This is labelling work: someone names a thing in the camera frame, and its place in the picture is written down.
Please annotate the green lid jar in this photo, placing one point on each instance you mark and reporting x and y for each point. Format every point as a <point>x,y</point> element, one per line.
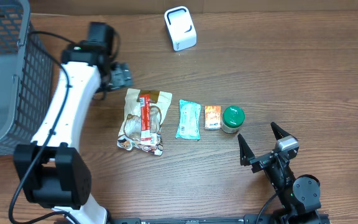
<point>232,119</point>

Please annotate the grey plastic mesh basket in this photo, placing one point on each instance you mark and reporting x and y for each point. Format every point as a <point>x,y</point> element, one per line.
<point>25,77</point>

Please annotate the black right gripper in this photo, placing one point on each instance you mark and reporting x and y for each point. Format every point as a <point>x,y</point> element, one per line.
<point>261,162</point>

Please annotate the white barcode scanner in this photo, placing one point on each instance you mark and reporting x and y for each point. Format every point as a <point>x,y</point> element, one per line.
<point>180,28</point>

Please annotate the brown snack bag red label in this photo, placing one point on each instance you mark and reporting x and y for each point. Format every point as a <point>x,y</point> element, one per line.
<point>144,113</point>

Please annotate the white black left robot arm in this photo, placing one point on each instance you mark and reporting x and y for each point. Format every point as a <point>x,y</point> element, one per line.
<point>50,168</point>

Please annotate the teal tissue pack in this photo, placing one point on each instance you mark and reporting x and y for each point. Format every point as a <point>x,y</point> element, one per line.
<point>189,123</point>

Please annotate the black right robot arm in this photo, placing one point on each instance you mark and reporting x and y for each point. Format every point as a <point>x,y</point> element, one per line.
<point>296,199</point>

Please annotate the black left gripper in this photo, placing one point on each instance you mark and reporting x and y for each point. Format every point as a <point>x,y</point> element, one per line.
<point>120,76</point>

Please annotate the orange small box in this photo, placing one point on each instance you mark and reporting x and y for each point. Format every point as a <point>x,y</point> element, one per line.
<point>212,117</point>

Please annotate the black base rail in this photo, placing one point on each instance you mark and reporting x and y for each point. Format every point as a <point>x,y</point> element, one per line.
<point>246,219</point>

